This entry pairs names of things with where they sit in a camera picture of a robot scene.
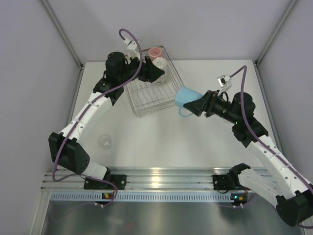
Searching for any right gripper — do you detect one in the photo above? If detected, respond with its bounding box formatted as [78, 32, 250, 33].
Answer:
[184, 90, 240, 125]

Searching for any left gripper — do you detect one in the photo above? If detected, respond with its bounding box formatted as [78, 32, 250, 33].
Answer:
[119, 53, 164, 85]

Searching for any white mug orange interior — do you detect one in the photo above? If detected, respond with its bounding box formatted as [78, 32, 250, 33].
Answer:
[152, 57, 169, 83]

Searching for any light blue mug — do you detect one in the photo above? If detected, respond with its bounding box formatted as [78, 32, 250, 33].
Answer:
[174, 87, 203, 118]

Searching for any pink patterned mug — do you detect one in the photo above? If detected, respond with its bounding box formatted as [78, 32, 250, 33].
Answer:
[148, 47, 162, 60]

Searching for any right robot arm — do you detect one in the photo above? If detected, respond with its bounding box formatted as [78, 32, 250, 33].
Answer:
[175, 87, 313, 227]

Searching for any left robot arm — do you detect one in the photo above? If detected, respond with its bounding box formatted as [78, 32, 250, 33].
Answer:
[48, 51, 167, 189]

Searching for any clear glass tumbler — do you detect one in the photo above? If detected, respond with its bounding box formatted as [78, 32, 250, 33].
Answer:
[98, 135, 112, 150]

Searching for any wire dish rack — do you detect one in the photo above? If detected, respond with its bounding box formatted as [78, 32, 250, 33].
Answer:
[124, 46, 184, 117]

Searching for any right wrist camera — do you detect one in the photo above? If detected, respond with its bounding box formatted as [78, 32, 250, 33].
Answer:
[217, 75, 232, 95]

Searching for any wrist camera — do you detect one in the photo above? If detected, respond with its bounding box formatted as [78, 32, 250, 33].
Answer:
[217, 75, 232, 95]
[124, 38, 140, 59]

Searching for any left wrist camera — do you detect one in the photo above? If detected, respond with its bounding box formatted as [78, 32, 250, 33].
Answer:
[124, 38, 140, 59]

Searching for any aluminium mounting rail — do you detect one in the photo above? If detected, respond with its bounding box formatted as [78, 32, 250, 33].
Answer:
[40, 166, 305, 193]

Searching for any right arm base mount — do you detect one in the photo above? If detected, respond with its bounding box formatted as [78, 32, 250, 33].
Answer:
[212, 163, 251, 194]

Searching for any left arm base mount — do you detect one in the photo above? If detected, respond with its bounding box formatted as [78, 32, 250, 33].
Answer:
[84, 173, 127, 190]

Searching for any aluminium frame post left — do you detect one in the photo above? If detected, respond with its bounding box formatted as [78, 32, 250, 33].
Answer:
[39, 0, 85, 71]

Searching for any aluminium frame post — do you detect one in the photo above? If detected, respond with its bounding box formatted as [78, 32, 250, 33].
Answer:
[254, 0, 300, 66]
[39, 0, 85, 71]

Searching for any aluminium frame post right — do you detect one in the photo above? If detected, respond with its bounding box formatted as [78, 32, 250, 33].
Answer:
[254, 0, 300, 66]

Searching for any slotted cable duct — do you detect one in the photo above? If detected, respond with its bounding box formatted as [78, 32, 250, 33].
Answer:
[50, 192, 237, 203]

